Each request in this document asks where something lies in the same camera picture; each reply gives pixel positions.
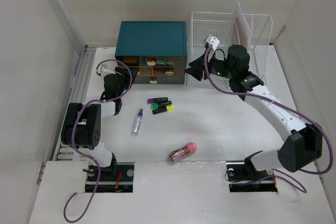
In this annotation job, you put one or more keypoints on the green highlighter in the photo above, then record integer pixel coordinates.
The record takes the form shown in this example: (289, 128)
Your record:
(160, 104)

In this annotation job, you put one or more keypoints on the pink capped clip tube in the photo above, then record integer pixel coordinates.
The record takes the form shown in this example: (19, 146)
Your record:
(180, 154)

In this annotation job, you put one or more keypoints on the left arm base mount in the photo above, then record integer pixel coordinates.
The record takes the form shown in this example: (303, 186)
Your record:
(118, 181)

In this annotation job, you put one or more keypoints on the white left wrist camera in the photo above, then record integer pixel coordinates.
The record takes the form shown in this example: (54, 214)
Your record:
(103, 70)

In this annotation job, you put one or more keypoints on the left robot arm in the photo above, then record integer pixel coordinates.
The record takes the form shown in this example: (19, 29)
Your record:
(82, 124)

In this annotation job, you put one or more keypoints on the small clear spray bottle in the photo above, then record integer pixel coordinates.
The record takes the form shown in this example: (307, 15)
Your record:
(137, 123)

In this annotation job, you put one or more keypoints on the aluminium rail on left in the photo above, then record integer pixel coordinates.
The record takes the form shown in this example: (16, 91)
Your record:
(78, 90)

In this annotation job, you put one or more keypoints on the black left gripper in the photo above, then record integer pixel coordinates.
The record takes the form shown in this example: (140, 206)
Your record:
(127, 75)

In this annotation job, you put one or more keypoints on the white wire stacking tray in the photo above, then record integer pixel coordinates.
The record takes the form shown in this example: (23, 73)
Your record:
(221, 25)

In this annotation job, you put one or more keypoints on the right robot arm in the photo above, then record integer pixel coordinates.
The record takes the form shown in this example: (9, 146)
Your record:
(302, 141)

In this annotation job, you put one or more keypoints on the yellow highlighter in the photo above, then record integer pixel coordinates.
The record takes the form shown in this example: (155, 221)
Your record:
(163, 109)

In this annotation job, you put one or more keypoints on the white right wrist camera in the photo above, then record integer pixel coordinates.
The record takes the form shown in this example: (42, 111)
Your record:
(211, 41)

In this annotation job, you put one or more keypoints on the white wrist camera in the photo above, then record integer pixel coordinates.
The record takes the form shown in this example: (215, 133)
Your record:
(211, 41)
(103, 70)

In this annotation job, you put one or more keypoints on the transparent drawer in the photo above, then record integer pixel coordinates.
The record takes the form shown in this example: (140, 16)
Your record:
(147, 61)

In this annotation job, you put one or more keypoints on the bottom dark drawer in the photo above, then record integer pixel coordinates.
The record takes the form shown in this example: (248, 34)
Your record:
(159, 80)

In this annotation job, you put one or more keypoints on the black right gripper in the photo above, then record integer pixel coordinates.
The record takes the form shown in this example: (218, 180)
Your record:
(196, 68)

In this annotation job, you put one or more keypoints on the small drawer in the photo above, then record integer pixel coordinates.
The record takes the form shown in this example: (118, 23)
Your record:
(168, 71)
(143, 71)

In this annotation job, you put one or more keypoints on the teal drawer cabinet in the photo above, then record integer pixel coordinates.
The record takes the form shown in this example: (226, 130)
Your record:
(152, 38)

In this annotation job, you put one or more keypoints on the purple highlighter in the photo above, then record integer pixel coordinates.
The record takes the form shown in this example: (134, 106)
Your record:
(157, 100)

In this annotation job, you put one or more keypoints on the green capsule stapler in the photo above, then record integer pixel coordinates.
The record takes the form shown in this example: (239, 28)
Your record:
(160, 62)

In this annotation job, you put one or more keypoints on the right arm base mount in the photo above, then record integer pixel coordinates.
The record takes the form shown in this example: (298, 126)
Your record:
(242, 177)

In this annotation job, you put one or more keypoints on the white wire file holder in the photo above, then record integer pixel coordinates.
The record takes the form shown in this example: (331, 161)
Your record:
(261, 27)

